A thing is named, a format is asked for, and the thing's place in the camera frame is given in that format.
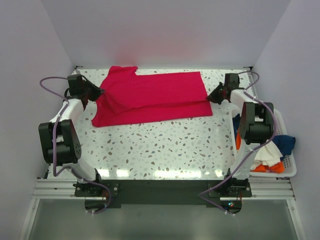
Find red t shirt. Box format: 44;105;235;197
91;66;213;128

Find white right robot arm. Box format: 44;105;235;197
206;73;277;180

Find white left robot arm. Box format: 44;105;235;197
38;73;104;186

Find white plastic laundry basket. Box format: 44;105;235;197
231;107;298;179

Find white cream t shirt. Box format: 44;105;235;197
254;145;283;167

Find navy blue t shirt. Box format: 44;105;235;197
272;135;296;156

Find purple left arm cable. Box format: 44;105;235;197
40;76;112;215

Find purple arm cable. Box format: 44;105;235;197
40;76;112;215
199;71;277;210

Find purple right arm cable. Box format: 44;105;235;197
199;71;277;210

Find aluminium frame rails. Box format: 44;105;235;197
19;66;307;240

